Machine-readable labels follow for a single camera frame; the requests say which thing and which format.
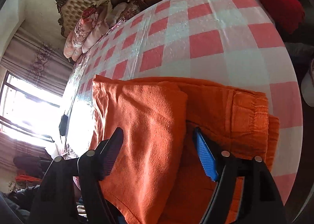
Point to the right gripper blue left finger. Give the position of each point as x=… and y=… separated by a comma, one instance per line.
x=55, y=198

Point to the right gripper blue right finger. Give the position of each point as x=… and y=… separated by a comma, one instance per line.
x=260, y=199

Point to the orange pants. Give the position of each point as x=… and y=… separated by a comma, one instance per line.
x=157, y=176

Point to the white trash bin pink bag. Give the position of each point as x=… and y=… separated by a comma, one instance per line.
x=307, y=86

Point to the pink curtain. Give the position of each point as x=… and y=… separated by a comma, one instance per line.
x=31, y=95

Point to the pink checkered plastic sheet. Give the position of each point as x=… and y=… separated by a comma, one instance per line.
x=232, y=42

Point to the folded floral quilt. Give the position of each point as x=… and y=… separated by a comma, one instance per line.
x=96, y=21

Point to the red cloth bundle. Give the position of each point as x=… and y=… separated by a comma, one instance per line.
x=288, y=14

